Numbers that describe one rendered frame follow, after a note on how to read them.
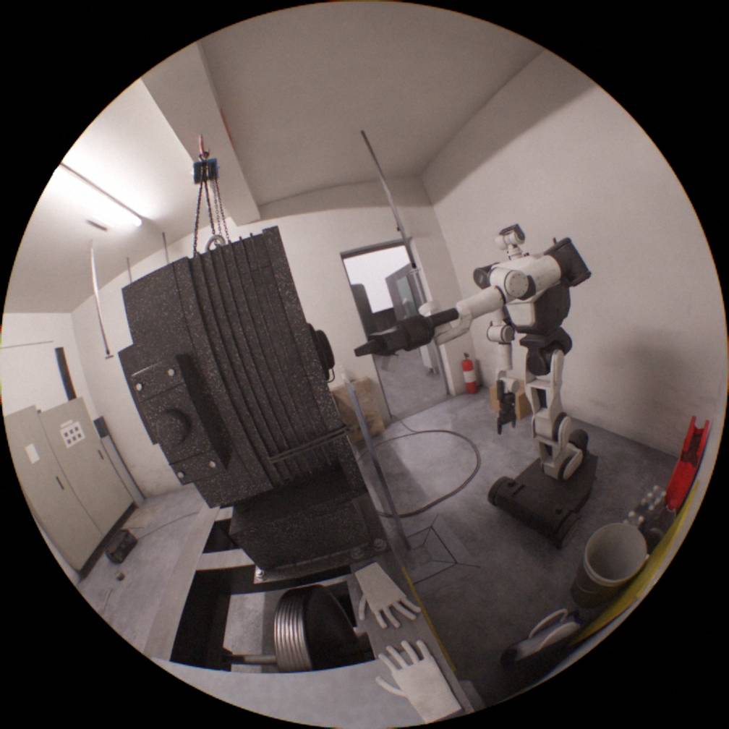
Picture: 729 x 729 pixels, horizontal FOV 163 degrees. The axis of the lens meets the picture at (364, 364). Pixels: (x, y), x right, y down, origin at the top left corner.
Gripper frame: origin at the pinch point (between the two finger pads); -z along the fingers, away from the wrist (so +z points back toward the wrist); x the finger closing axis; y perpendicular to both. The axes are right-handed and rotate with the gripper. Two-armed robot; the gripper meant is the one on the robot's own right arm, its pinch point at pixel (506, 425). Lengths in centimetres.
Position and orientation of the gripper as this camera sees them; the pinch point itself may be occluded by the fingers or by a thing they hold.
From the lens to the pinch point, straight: 143.1
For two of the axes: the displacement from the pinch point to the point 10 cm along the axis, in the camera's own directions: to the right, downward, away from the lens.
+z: -1.7, -9.7, -1.7
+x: -9.5, 2.0, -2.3
